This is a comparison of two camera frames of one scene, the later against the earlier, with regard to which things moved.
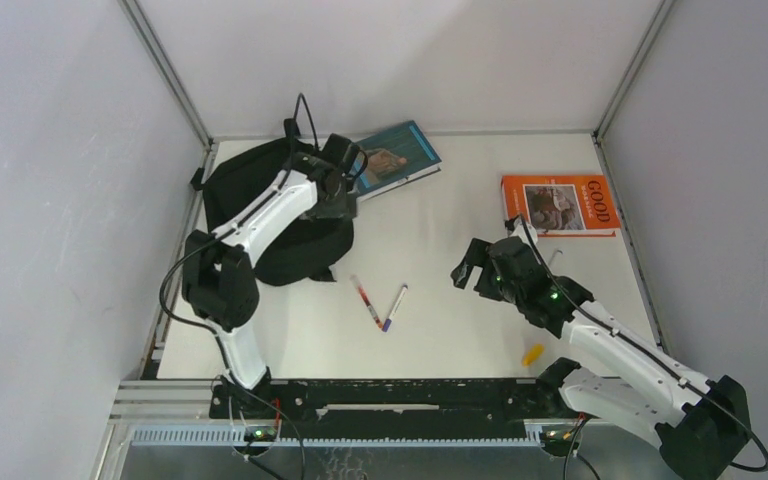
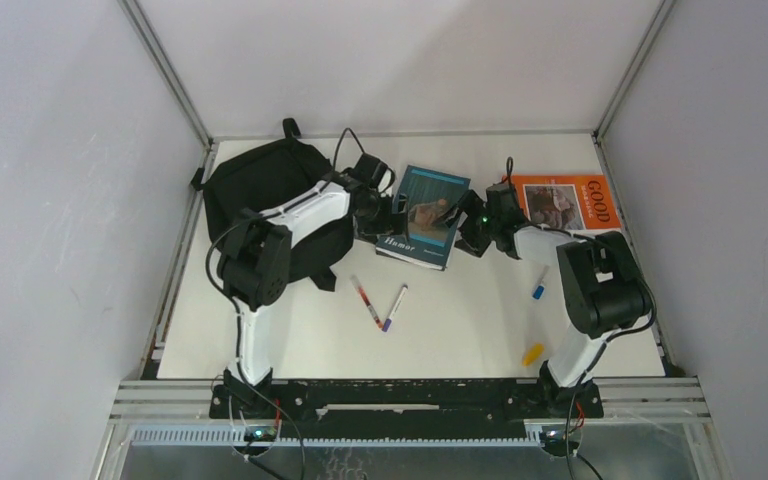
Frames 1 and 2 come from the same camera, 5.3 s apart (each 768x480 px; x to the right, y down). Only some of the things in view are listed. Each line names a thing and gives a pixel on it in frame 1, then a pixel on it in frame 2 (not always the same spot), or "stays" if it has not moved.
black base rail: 389,409 stays
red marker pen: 368,304 stays
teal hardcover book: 395,156 → 427,198
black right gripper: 476,255 → 472,204
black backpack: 234,179 stays
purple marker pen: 388,322 stays
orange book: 562,205 stays
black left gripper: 346,206 → 390,223
